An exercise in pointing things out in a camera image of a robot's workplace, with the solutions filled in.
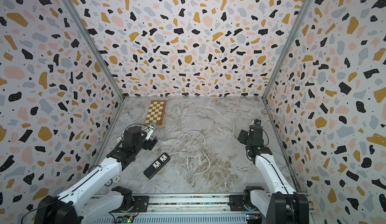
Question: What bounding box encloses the white power cord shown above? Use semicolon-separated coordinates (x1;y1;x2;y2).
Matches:
167;109;254;175

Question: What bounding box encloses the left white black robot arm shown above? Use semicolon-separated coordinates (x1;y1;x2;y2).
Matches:
34;123;158;224

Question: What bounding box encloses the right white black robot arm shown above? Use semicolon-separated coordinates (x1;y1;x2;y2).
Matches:
237;119;310;224

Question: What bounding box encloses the wooden chessboard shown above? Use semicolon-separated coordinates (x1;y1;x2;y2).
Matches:
144;100;167;128

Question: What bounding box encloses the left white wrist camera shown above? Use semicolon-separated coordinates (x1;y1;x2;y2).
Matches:
145;123;157;140

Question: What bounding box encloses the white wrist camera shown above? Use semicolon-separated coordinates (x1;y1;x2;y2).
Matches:
145;123;157;140
249;119;262;131

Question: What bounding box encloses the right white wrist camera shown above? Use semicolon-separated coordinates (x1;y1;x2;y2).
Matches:
249;119;262;131

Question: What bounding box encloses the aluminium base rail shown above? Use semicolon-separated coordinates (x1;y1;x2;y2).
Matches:
94;193;264;224

